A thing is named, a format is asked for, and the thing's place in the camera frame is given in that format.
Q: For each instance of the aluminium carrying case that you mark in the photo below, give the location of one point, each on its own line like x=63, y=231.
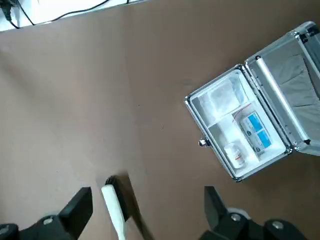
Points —
x=287, y=75

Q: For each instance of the blue and white medicine box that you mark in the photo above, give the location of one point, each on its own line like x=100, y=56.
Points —
x=257, y=130

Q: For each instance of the clear plastic bag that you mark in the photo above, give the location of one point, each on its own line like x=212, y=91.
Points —
x=222, y=97

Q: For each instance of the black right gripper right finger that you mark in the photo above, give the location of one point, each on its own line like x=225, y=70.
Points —
x=220, y=217

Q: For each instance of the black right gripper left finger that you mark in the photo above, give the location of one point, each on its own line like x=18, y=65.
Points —
x=75, y=212

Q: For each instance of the white medicine bottle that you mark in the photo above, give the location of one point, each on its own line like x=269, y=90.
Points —
x=235, y=156

